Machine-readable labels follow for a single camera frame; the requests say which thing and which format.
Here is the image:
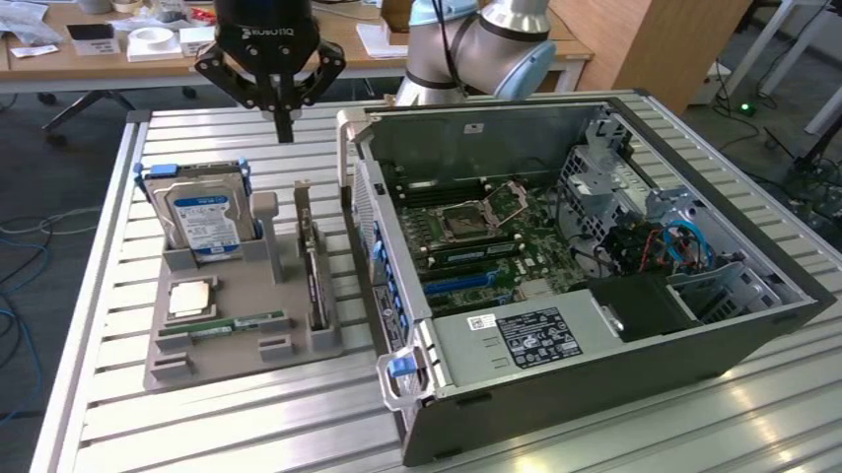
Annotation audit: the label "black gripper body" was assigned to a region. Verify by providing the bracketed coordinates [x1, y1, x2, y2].
[213, 0, 322, 80]

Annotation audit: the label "graphics card with steel bracket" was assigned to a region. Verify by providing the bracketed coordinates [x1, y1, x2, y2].
[293, 179, 334, 332]

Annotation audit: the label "small white box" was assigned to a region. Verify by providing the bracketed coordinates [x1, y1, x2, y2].
[177, 27, 220, 57]

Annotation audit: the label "stack of white papers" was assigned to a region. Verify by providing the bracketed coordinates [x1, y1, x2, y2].
[353, 20, 413, 61]

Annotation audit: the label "flat white box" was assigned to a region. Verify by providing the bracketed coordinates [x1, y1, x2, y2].
[124, 41, 186, 64]

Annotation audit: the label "white tape roll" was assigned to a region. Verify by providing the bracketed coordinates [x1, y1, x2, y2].
[128, 27, 182, 52]

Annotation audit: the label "wooden desk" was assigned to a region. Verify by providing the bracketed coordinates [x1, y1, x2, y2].
[0, 0, 597, 95]

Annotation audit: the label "black and white label box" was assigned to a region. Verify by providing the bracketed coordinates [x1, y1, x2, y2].
[64, 23, 124, 56]

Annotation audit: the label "black office chair base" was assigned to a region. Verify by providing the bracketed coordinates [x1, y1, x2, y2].
[37, 86, 200, 147]

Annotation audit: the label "white paper card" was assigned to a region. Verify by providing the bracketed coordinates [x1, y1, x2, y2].
[8, 43, 60, 59]

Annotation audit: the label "hard disk in blue caddy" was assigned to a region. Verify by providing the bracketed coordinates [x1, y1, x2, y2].
[133, 158, 256, 255]

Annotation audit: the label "clear plastic bag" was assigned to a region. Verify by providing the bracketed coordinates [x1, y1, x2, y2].
[0, 0, 65, 48]

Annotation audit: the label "CPU socket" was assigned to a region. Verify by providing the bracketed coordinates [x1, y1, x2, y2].
[437, 201, 503, 243]

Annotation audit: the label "steel socket cover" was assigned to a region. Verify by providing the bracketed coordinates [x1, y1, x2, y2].
[484, 179, 531, 227]

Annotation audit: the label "silver CPU chip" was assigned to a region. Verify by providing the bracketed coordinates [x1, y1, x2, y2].
[166, 281, 216, 316]

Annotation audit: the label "steel disk bay cage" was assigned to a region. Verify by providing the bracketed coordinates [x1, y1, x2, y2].
[557, 144, 659, 226]

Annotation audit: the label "blue expansion slot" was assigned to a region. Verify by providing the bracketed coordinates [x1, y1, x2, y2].
[420, 272, 500, 298]

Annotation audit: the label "wooden cabinet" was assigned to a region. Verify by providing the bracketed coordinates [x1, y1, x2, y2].
[544, 0, 755, 113]

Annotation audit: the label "green motherboard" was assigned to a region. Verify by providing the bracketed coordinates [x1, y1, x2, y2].
[380, 162, 597, 319]

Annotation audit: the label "green RAM stick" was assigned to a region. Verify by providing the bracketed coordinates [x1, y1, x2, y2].
[160, 308, 289, 337]

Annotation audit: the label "silver finned heatsink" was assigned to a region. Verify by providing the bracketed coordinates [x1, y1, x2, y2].
[516, 282, 561, 301]

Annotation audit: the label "grey plastic parts rack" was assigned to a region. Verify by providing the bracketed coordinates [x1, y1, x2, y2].
[141, 190, 346, 394]

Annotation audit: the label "grey power supply unit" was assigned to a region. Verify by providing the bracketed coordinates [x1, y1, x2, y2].
[427, 288, 624, 388]

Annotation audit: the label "open grey PC case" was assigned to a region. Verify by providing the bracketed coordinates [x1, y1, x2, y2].
[334, 96, 837, 468]

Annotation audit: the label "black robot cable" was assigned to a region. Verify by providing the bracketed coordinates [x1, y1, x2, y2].
[429, 0, 469, 98]

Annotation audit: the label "grey floor cables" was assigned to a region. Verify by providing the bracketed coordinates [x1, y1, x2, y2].
[0, 205, 101, 237]

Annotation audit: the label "blue floor cable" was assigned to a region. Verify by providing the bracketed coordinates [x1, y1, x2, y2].
[0, 236, 52, 425]

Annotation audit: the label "white desk frame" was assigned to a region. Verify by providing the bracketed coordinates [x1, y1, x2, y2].
[719, 0, 842, 134]

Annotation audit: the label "blue data wire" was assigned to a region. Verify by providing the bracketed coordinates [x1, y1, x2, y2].
[659, 221, 716, 271]

